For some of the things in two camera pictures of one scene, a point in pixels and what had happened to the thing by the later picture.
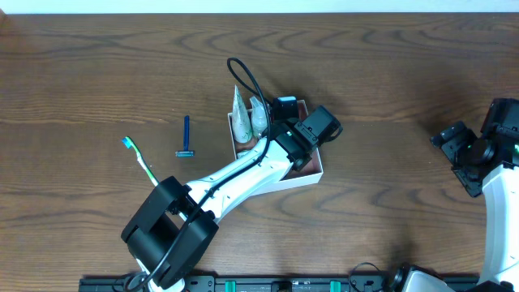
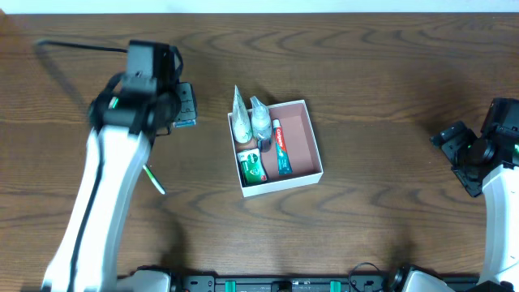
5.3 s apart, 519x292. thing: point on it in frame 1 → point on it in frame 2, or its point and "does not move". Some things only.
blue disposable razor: x=186 y=152 → x=183 y=123
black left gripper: x=281 y=122 → x=185 y=105
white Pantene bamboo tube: x=242 y=127 does not move
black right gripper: x=452 y=147 does not move
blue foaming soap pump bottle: x=259 y=116 does not move
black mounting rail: x=249 y=283 does not move
